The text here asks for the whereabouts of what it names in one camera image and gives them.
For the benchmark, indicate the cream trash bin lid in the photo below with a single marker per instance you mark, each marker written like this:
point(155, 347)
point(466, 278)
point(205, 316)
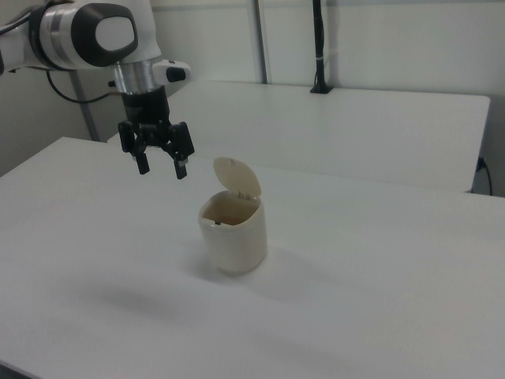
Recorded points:
point(236, 175)

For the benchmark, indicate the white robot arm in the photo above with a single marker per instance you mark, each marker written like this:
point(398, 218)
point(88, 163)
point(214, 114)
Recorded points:
point(59, 35)

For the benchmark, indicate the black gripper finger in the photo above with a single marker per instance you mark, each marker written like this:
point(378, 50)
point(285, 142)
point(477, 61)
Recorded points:
point(143, 163)
point(181, 167)

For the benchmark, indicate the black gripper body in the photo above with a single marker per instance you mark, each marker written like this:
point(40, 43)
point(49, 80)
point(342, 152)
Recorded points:
point(146, 108)

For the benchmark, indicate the upright aluminium frame post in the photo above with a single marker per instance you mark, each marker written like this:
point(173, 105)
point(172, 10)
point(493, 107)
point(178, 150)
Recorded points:
point(265, 39)

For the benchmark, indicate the cream trash bin body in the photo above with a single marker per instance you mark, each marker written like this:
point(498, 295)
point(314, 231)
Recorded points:
point(236, 248)

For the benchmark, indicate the white background table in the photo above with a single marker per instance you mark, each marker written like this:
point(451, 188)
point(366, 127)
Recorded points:
point(355, 130)

